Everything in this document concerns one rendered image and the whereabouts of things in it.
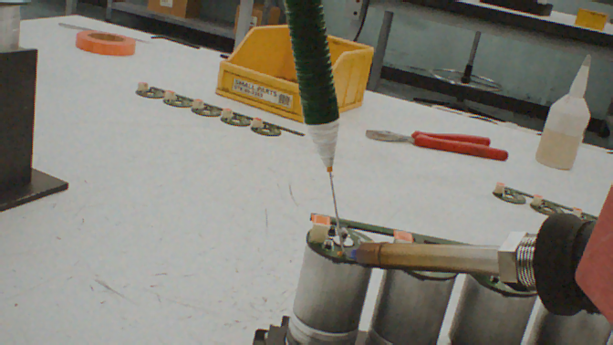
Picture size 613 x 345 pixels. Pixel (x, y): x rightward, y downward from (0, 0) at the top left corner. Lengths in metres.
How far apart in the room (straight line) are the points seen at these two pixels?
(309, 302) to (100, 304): 0.10
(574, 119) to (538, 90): 4.10
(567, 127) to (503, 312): 0.41
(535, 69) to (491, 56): 0.29
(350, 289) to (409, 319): 0.02
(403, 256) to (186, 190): 0.23
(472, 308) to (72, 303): 0.16
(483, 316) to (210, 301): 0.12
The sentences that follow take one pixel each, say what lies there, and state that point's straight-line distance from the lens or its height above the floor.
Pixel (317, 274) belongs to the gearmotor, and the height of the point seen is 0.80.
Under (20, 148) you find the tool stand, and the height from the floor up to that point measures 0.78.
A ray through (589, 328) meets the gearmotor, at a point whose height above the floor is 0.80.
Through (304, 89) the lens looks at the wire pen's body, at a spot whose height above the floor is 0.86.
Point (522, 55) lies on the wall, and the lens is 4.70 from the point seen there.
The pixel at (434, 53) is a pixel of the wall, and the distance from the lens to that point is 4.75.
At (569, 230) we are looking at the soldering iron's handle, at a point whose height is 0.85.
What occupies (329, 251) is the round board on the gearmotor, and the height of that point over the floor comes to 0.81.
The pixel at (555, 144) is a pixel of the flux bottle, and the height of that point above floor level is 0.77.
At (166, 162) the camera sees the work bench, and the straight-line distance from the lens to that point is 0.45.
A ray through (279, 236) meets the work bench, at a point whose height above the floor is 0.75.
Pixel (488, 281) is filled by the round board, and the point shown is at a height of 0.81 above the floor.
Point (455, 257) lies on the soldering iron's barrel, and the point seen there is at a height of 0.83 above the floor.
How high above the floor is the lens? 0.91
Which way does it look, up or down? 20 degrees down
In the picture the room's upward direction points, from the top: 11 degrees clockwise
